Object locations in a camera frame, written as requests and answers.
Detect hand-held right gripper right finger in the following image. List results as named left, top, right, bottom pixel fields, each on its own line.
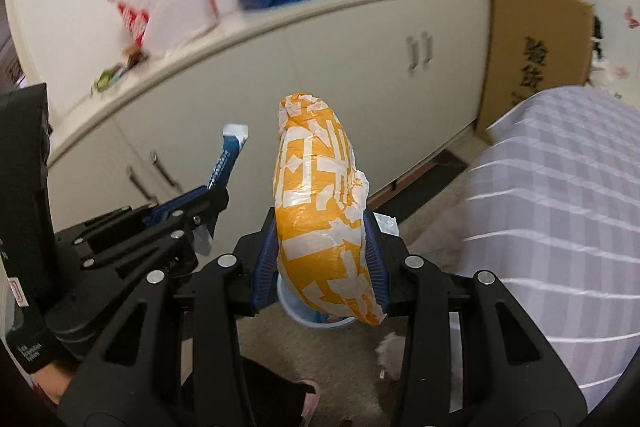
left=364, top=210, right=589, bottom=427

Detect cream cabinet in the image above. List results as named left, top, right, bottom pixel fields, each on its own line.
left=4, top=0, right=495, bottom=230

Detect person's left hand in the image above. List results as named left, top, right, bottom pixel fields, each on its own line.
left=30, top=353, right=77, bottom=406

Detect small blue white packet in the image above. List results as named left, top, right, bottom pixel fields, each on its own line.
left=195, top=123, right=251, bottom=258

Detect orange white food wrapper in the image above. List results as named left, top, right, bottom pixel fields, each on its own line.
left=272, top=92, right=387, bottom=326

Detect pink slipper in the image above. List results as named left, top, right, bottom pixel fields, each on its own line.
left=298, top=379, right=322, bottom=421

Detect cardboard box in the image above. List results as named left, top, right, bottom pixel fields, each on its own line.
left=474, top=0, right=597, bottom=146

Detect person's dark trouser leg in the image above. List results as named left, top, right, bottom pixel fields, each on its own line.
left=240, top=354, right=312, bottom=427

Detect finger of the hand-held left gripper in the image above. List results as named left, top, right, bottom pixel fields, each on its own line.
left=82, top=216, right=217, bottom=282
left=55, top=185, right=231, bottom=259

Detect colourful small wrappers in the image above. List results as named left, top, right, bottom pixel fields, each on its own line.
left=92, top=47, right=152, bottom=96

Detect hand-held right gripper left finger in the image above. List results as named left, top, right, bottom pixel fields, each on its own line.
left=57, top=207, right=279, bottom=427

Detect blue plastic bucket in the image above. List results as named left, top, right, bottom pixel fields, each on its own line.
left=276, top=276, right=352, bottom=329

